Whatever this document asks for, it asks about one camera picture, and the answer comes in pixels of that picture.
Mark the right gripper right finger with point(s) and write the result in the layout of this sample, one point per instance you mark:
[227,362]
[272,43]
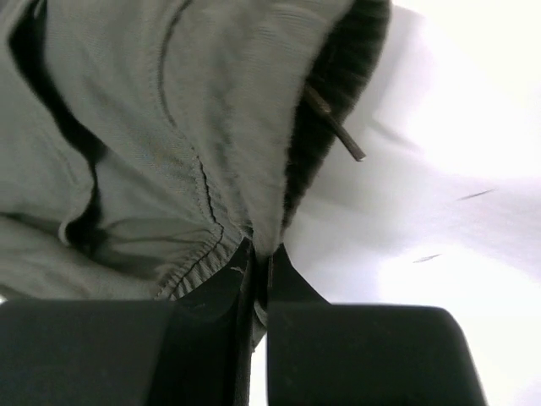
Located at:
[320,353]

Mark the olive green shorts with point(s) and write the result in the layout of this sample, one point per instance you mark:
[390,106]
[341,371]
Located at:
[143,141]

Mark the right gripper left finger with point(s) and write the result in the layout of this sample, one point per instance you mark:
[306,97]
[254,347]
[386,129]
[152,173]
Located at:
[192,351]

